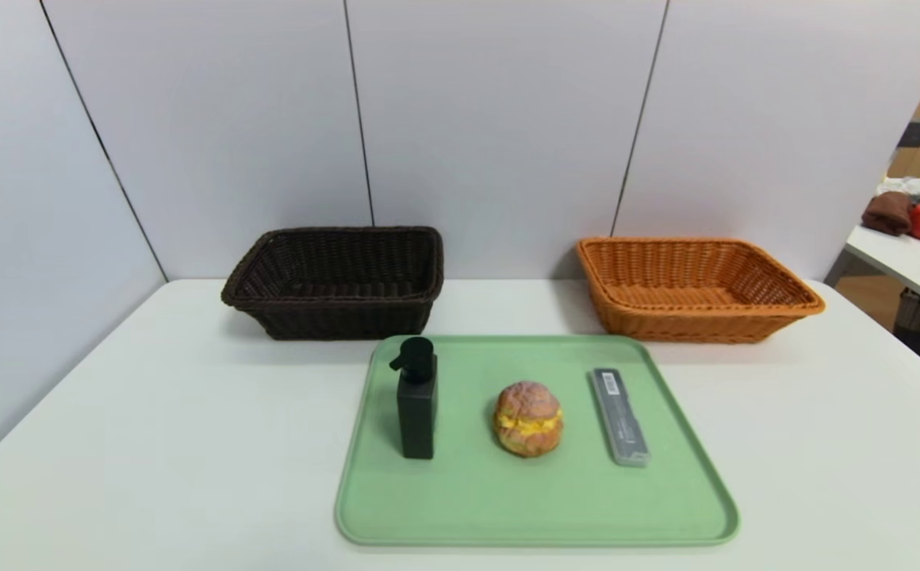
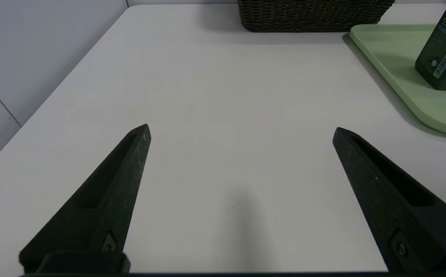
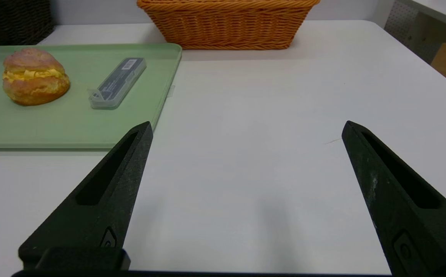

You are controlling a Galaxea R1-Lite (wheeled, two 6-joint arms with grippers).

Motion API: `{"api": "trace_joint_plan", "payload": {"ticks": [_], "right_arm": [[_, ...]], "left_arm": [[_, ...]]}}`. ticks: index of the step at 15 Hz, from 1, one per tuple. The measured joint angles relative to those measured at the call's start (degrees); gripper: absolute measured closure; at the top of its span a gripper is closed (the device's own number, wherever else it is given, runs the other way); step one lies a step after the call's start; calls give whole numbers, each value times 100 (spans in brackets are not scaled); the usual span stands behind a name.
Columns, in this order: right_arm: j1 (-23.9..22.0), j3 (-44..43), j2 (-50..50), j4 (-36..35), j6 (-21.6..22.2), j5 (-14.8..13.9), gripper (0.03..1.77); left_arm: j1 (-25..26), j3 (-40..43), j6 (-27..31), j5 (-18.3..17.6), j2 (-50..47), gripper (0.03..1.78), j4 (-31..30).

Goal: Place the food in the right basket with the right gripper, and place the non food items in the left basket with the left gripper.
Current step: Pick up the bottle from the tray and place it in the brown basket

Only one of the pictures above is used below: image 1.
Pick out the black pump bottle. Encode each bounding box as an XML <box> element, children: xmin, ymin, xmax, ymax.
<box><xmin>389</xmin><ymin>336</ymin><xmax>439</xmax><ymax>461</ymax></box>

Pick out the cream bread bun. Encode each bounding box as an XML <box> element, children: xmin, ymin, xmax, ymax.
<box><xmin>493</xmin><ymin>381</ymin><xmax>565</xmax><ymax>459</ymax></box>

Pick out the brown folded cloth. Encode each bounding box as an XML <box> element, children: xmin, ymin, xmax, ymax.
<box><xmin>861</xmin><ymin>191</ymin><xmax>913</xmax><ymax>236</ymax></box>

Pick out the dark brown wicker basket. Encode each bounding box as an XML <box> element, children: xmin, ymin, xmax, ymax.
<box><xmin>220</xmin><ymin>226</ymin><xmax>445</xmax><ymax>342</ymax></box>

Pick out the light green plastic tray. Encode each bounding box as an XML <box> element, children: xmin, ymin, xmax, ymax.
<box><xmin>335</xmin><ymin>334</ymin><xmax>741</xmax><ymax>548</ymax></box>

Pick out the grey translucent plastic case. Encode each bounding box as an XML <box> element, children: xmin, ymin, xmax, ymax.
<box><xmin>590</xmin><ymin>367</ymin><xmax>652</xmax><ymax>468</ymax></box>

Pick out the orange wicker basket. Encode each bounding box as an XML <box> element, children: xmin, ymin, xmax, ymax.
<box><xmin>576</xmin><ymin>236</ymin><xmax>826</xmax><ymax>344</ymax></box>

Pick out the white crumpled cloth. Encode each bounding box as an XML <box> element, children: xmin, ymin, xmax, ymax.
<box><xmin>879</xmin><ymin>177</ymin><xmax>920</xmax><ymax>205</ymax></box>

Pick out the white side table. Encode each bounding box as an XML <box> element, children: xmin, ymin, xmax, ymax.
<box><xmin>845</xmin><ymin>178</ymin><xmax>920</xmax><ymax>312</ymax></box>

